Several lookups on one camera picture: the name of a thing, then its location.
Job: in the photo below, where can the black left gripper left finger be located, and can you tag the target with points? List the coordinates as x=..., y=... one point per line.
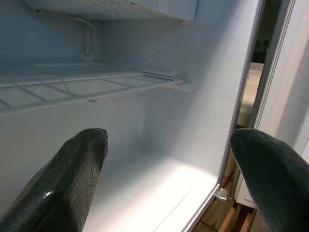
x=55, y=188

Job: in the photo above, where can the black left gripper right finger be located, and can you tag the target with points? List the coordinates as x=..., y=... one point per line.
x=277, y=183

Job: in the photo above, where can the mini fridge door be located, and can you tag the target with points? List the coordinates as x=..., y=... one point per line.
x=297, y=72

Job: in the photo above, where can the metal fridge door hinge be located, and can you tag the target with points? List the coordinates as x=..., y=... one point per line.
x=222, y=194

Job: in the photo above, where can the silver mini fridge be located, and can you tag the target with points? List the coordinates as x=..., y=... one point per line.
x=169, y=96

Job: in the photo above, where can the white freezer compartment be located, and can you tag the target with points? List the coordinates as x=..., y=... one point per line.
x=108, y=9

